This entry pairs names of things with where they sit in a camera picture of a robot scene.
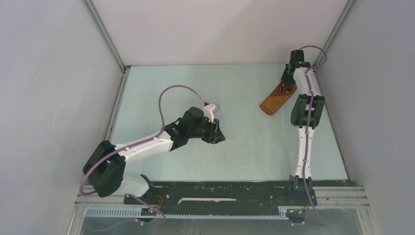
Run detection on right aluminium frame post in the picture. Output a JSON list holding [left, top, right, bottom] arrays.
[[323, 0, 357, 54]]

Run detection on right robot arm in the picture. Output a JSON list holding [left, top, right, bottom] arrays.
[[279, 48, 325, 205]]

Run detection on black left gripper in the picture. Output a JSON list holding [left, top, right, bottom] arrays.
[[187, 115, 225, 144]]

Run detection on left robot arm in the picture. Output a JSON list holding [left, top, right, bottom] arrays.
[[83, 103, 226, 204]]

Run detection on white cable duct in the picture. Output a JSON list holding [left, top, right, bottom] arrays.
[[85, 207, 295, 220]]

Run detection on left aluminium frame post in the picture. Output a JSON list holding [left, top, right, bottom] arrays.
[[82, 0, 128, 73]]

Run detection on aluminium frame post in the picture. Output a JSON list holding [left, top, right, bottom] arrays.
[[323, 0, 357, 54], [82, 0, 128, 73]]

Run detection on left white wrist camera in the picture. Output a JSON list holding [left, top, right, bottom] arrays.
[[202, 103, 220, 123]]

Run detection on orange cloth napkin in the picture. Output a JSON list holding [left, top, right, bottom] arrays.
[[259, 83, 298, 116]]

